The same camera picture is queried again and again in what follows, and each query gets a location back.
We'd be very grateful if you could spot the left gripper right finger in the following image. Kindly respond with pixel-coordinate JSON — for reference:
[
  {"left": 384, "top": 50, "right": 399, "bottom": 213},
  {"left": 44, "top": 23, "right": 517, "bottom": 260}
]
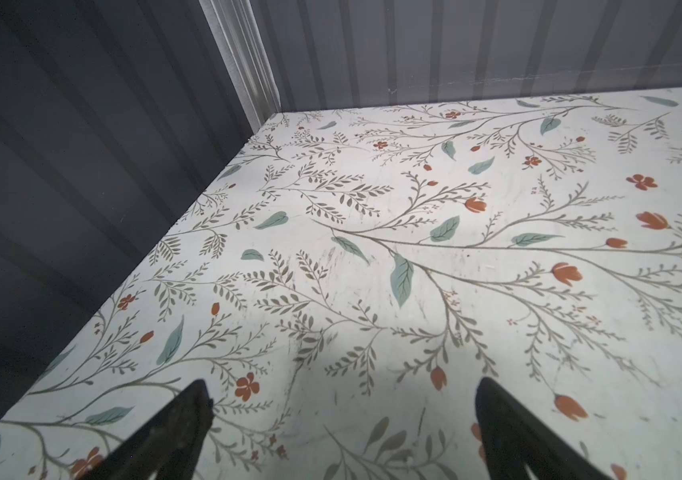
[{"left": 475, "top": 377, "right": 607, "bottom": 480}]

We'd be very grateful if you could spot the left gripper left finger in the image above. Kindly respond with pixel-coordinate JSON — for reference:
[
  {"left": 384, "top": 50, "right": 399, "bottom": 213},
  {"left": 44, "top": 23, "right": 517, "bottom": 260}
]
[{"left": 84, "top": 379, "right": 214, "bottom": 480}]

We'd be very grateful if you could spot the floral table mat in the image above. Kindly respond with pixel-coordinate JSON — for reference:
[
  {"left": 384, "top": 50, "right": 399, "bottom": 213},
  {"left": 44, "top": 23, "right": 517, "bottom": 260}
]
[{"left": 0, "top": 88, "right": 682, "bottom": 479}]

